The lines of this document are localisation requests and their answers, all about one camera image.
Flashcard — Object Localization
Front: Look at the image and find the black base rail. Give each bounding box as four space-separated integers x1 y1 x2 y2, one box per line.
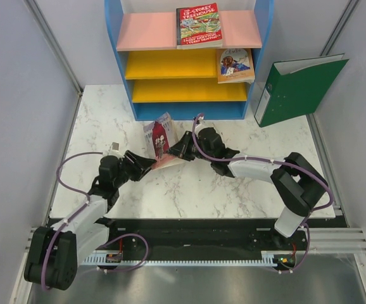
43 217 351 262

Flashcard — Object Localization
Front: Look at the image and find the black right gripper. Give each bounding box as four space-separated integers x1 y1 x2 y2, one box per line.
166 131 213 163

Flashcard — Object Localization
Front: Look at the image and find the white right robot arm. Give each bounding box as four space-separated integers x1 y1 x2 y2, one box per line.
167 127 334 250

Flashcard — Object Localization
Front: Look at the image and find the blue shelf unit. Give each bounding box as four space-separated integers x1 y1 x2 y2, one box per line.
103 0 275 122

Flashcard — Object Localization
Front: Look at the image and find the red treehouse book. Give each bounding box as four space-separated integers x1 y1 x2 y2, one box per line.
176 3 223 45

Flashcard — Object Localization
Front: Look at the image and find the green lever arch binder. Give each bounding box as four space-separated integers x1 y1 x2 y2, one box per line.
255 54 348 127

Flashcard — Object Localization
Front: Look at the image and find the tan Othello book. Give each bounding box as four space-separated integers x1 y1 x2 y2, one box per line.
217 48 255 84

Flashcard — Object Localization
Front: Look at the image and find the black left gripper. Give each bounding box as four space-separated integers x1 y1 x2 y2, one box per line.
113 149 156 187

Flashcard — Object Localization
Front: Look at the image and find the light blue cable duct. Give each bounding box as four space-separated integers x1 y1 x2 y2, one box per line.
81 251 296 267

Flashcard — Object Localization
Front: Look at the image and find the orange Roald Dahl book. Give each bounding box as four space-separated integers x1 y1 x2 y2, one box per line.
239 79 254 84

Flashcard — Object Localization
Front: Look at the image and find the dark blue 1984 book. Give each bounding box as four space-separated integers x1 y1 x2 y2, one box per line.
177 44 223 50

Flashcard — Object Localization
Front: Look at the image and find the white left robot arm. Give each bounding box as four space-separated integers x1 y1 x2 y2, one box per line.
23 151 156 290

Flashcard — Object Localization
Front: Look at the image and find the pink castle cover book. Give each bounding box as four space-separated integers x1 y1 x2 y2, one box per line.
143 112 183 170

